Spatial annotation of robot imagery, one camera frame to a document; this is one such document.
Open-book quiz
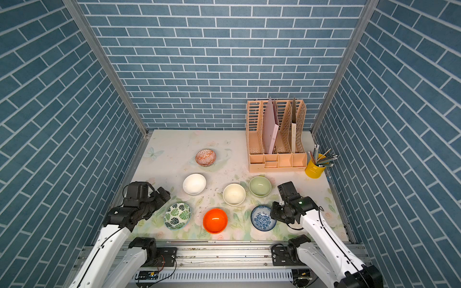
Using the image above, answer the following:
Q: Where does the yellow pen cup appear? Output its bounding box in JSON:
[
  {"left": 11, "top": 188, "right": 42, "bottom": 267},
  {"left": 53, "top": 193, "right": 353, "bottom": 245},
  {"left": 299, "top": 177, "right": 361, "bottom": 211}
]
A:
[{"left": 304, "top": 155, "right": 325, "bottom": 179}]

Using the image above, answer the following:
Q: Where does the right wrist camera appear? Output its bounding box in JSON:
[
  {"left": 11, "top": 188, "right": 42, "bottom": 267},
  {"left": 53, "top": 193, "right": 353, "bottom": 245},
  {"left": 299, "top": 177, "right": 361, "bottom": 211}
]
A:
[{"left": 277, "top": 181, "right": 301, "bottom": 204}]

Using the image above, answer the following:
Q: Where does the orange bowl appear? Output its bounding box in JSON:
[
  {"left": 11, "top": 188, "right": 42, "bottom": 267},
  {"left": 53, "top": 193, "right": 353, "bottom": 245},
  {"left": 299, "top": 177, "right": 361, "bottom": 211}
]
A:
[{"left": 203, "top": 208, "right": 228, "bottom": 234}]

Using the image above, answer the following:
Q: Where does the red patterned bowl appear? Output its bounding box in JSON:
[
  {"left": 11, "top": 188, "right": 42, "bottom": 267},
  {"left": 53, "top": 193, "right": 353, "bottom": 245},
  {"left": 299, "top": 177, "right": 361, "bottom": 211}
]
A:
[{"left": 195, "top": 149, "right": 217, "bottom": 167}]

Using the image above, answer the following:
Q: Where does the cream bowl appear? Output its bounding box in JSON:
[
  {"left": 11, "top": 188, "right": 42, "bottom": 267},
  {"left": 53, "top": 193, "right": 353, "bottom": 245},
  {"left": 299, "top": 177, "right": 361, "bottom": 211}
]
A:
[{"left": 223, "top": 183, "right": 246, "bottom": 206}]

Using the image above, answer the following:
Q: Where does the green leaf patterned bowl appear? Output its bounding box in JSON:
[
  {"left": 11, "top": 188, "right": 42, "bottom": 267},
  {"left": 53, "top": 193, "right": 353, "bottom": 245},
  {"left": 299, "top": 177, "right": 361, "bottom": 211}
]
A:
[{"left": 164, "top": 202, "right": 192, "bottom": 230}]

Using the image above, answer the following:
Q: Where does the green circuit board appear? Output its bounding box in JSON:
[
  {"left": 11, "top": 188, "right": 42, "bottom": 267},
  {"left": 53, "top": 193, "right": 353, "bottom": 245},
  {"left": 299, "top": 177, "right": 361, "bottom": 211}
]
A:
[{"left": 135, "top": 271, "right": 159, "bottom": 283}]

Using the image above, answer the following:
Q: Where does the light green bowl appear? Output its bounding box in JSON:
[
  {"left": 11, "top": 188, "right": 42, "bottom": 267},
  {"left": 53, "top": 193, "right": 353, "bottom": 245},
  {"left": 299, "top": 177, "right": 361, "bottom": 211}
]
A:
[{"left": 249, "top": 176, "right": 272, "bottom": 198}]

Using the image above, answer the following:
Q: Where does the aluminium mounting rail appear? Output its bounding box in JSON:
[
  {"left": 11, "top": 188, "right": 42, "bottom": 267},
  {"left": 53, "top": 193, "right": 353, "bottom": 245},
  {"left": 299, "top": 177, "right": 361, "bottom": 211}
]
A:
[{"left": 71, "top": 240, "right": 372, "bottom": 271}]

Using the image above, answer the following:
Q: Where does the blue floral patterned bowl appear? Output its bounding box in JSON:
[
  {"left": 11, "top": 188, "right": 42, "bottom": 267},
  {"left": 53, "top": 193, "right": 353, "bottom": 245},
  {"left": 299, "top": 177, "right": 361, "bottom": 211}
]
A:
[{"left": 250, "top": 205, "right": 277, "bottom": 232}]

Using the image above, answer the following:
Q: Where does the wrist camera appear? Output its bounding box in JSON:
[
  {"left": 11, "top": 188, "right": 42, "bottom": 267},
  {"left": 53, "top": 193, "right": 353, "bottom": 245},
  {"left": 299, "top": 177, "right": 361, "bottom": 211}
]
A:
[
  {"left": 277, "top": 181, "right": 301, "bottom": 204},
  {"left": 122, "top": 181, "right": 155, "bottom": 208}
]

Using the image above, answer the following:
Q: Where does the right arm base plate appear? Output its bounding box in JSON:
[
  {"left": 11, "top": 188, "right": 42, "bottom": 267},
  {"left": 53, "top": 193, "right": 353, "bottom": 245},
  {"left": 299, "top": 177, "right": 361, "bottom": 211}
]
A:
[{"left": 271, "top": 244, "right": 305, "bottom": 266}]

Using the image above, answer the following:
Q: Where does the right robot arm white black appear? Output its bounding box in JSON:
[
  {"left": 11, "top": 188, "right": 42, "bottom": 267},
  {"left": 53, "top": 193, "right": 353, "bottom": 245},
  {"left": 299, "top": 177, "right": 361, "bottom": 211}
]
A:
[{"left": 270, "top": 197, "right": 384, "bottom": 288}]

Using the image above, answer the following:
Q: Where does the pink folder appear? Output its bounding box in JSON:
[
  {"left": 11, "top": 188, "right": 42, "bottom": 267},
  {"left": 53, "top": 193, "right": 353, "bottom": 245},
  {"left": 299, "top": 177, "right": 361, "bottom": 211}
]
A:
[{"left": 262, "top": 98, "right": 279, "bottom": 154}]

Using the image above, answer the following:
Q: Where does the pens bundle in cup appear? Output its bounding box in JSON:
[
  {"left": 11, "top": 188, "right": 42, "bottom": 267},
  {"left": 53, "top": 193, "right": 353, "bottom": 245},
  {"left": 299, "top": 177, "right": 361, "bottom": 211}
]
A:
[{"left": 308, "top": 144, "right": 339, "bottom": 168}]

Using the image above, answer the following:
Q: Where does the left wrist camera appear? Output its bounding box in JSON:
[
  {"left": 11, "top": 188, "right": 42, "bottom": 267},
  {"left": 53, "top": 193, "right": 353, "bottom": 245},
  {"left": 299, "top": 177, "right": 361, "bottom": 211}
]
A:
[{"left": 122, "top": 181, "right": 155, "bottom": 208}]

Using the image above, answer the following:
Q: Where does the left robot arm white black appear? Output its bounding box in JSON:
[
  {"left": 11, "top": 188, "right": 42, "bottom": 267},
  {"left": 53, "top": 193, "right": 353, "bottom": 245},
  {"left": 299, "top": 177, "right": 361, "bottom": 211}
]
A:
[{"left": 70, "top": 182, "right": 170, "bottom": 288}]

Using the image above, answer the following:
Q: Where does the peach plastic file organizer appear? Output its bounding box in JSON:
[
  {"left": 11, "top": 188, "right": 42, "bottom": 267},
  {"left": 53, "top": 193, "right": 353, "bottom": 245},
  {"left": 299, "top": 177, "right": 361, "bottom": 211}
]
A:
[{"left": 246, "top": 98, "right": 308, "bottom": 173}]

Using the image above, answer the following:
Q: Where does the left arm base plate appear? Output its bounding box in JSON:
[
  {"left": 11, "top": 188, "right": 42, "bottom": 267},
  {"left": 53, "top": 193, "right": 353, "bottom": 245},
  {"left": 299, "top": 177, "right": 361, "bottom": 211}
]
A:
[{"left": 142, "top": 247, "right": 178, "bottom": 268}]

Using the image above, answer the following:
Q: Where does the white bowl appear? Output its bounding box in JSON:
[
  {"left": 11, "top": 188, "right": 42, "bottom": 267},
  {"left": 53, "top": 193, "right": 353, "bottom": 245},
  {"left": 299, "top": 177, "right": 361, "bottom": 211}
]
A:
[{"left": 182, "top": 174, "right": 206, "bottom": 196}]

